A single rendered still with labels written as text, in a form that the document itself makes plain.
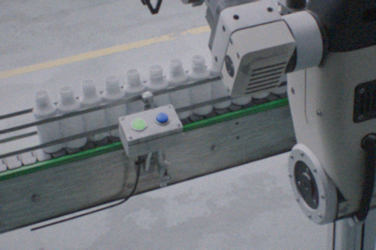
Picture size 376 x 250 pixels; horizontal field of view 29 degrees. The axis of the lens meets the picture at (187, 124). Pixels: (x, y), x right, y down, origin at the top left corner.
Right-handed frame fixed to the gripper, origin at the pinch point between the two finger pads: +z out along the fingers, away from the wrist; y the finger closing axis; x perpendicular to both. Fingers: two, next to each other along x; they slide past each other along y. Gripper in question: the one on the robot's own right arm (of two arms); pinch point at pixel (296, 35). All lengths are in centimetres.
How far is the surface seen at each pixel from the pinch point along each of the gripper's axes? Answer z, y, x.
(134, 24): 117, 291, -29
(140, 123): 3, -18, 52
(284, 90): 14.0, -3.6, 5.6
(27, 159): 15, -2, 78
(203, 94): 8.7, -3.9, 29.8
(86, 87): -1, -2, 60
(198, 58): 0.0, 0.4, 28.8
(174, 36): 117, 258, -47
